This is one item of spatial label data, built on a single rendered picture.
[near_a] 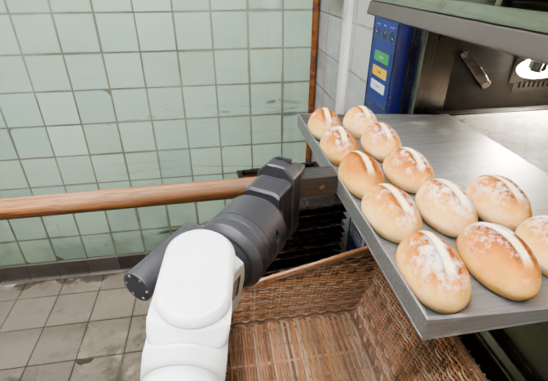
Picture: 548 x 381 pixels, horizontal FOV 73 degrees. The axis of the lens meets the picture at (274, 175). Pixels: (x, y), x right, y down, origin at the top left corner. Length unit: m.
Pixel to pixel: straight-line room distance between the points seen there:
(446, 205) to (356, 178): 0.13
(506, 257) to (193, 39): 1.48
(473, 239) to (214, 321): 0.29
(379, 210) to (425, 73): 0.51
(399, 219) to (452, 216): 0.07
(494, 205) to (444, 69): 0.47
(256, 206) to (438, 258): 0.20
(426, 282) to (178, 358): 0.24
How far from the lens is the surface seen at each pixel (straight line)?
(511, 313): 0.43
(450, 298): 0.40
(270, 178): 0.49
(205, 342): 0.32
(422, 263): 0.41
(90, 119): 1.87
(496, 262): 0.45
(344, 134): 0.65
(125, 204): 0.56
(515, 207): 0.55
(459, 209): 0.51
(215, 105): 1.77
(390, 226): 0.47
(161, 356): 0.32
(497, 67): 1.04
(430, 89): 0.96
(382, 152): 0.67
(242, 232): 0.40
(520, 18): 0.49
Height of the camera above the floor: 1.48
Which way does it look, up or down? 29 degrees down
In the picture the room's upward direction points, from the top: straight up
